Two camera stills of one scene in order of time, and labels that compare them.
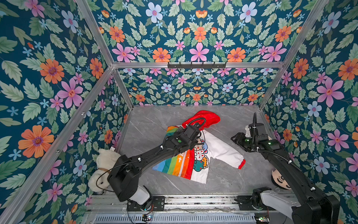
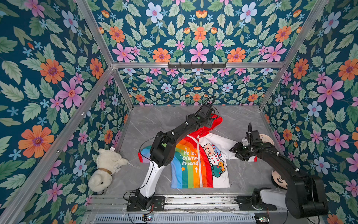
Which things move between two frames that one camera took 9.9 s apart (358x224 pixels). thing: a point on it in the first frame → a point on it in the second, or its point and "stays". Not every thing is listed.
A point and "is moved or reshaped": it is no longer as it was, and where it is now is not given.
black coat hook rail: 196,66 stays
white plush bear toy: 98,180 stays
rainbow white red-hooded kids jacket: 192,164 is moved or reshaped
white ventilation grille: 205,218 stays
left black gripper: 193,143 → 209,121
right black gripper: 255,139 → 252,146
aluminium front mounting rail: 192,204 stays
